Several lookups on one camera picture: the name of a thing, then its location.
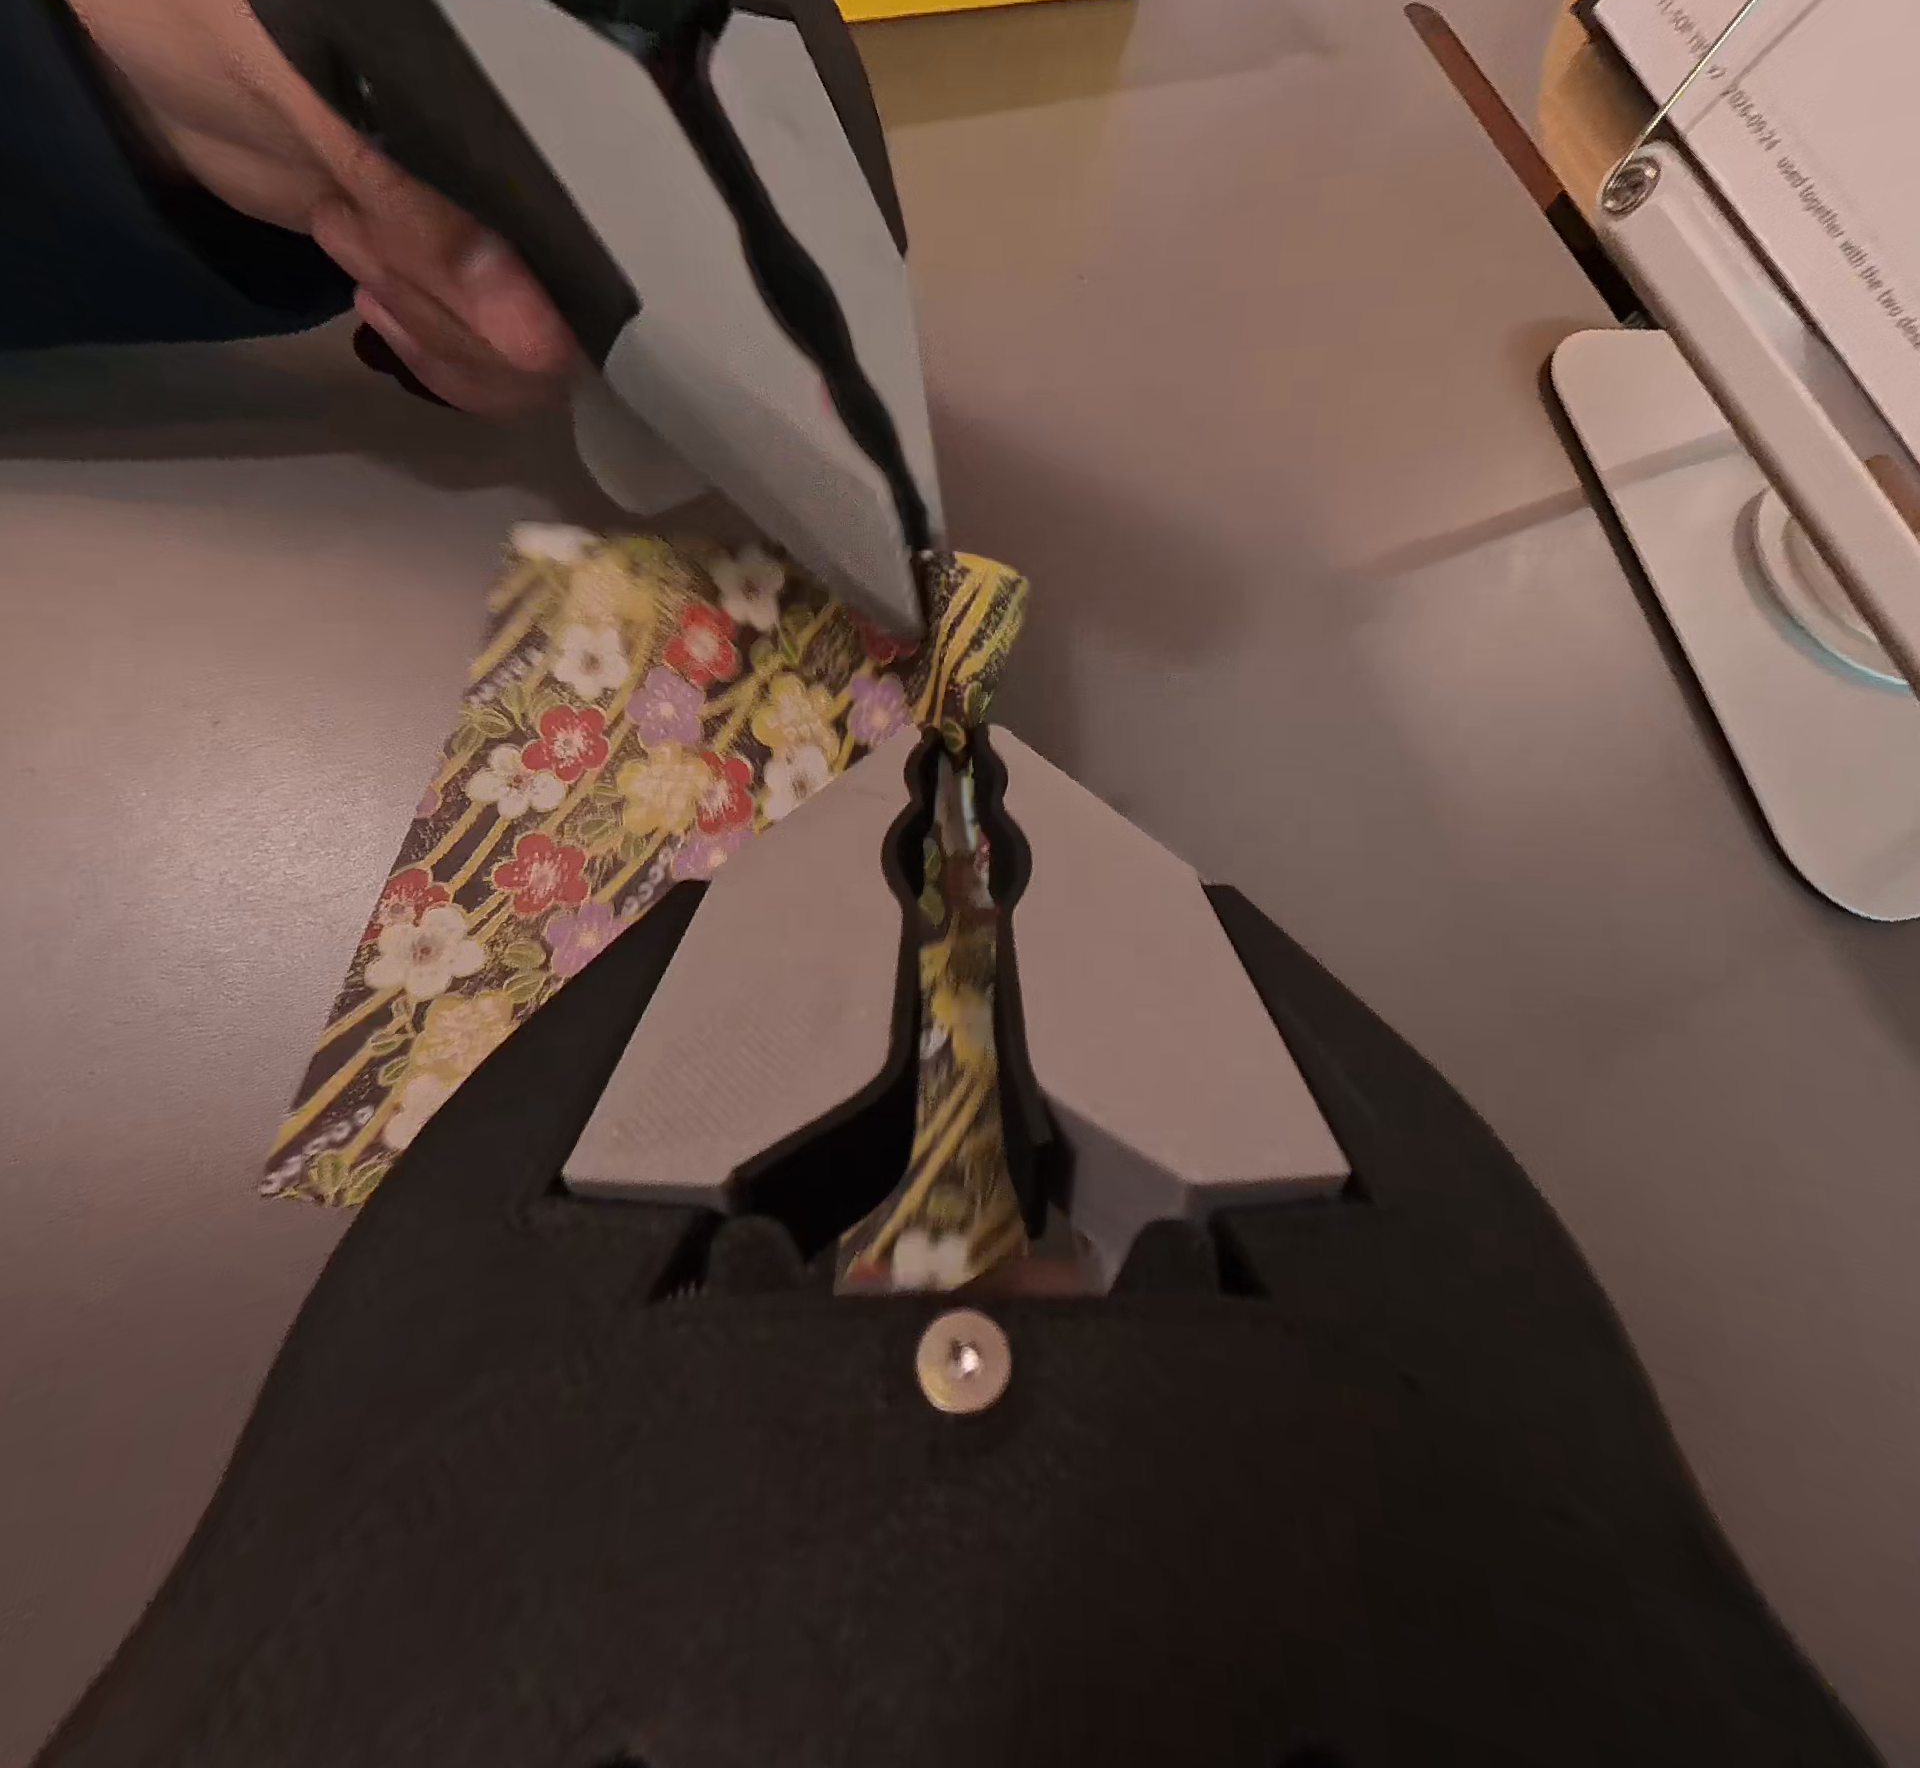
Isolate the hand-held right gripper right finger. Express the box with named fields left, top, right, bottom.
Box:
left=968, top=722, right=1354, bottom=1293

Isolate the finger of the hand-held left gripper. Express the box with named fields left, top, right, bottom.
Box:
left=709, top=6, right=949, bottom=557
left=432, top=0, right=923, bottom=641

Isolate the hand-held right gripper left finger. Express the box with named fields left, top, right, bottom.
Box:
left=560, top=728, right=962, bottom=1256

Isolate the floral origami paper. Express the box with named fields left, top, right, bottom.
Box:
left=259, top=523, right=1035, bottom=1296

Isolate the person's left hand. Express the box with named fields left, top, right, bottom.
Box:
left=224, top=71, right=602, bottom=422

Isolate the person's dark blue shirt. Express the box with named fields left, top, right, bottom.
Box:
left=0, top=0, right=356, bottom=352

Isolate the brown flat strip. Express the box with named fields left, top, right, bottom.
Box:
left=1402, top=0, right=1580, bottom=211

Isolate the white document stand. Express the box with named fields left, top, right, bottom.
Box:
left=1549, top=141, right=1920, bottom=925

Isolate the round wooden board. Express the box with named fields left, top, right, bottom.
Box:
left=1539, top=0, right=1767, bottom=227

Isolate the printed paper sheet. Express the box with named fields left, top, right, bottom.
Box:
left=1590, top=0, right=1920, bottom=480

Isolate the metal wire page holder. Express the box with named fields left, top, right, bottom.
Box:
left=1598, top=0, right=1895, bottom=217

